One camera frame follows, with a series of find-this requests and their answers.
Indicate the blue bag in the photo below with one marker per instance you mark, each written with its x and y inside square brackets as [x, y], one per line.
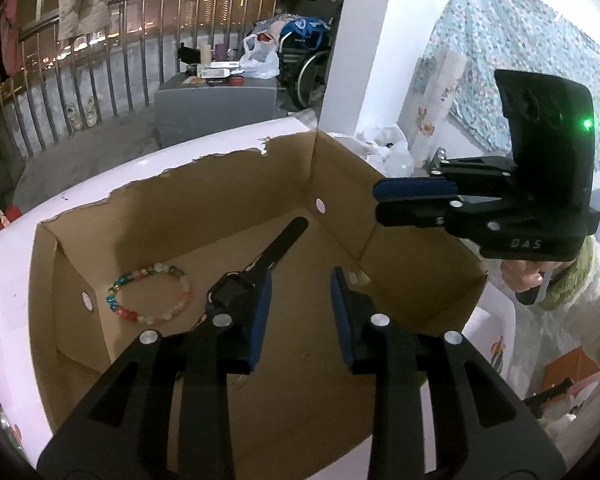
[305, 30]

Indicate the blue floral cloth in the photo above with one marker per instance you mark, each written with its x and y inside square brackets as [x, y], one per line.
[520, 25]

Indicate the person's right forearm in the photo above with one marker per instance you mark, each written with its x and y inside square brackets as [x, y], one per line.
[595, 300]

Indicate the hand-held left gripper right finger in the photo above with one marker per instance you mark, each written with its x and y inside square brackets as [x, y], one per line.
[341, 320]

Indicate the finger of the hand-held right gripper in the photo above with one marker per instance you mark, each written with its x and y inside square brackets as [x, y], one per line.
[410, 187]
[410, 212]

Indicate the beige cup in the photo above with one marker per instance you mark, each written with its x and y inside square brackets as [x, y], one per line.
[205, 55]

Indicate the black handheld tool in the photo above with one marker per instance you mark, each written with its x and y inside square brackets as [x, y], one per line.
[550, 395]

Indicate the wheelchair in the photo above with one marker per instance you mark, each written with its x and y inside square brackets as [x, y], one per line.
[305, 75]

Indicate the large brown cardboard box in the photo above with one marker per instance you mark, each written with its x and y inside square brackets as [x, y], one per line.
[305, 400]

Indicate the black device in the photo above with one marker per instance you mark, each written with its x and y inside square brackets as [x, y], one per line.
[187, 57]

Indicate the red gift bag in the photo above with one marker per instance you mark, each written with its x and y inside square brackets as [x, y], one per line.
[12, 212]

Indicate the person's right hand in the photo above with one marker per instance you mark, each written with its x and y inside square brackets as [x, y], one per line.
[522, 272]

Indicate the red round tin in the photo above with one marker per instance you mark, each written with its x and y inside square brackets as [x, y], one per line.
[236, 80]

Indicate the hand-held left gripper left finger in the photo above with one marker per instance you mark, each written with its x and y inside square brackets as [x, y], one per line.
[262, 320]

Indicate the black smartwatch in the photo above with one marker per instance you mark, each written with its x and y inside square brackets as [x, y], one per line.
[230, 292]

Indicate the beige hanging jacket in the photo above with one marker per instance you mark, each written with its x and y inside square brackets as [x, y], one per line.
[85, 0]

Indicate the pink cloth pile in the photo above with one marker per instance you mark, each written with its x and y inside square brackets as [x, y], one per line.
[272, 29]

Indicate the pink balloon print tablecloth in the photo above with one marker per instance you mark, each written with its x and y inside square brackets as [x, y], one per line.
[10, 335]

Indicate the orange box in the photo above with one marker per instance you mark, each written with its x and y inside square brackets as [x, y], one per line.
[570, 367]

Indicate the grey cabinet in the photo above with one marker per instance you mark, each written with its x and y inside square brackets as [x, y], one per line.
[210, 110]

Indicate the white plastic bag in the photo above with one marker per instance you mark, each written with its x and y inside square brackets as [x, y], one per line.
[262, 62]

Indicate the purple cup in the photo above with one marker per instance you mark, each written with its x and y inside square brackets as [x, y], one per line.
[220, 52]

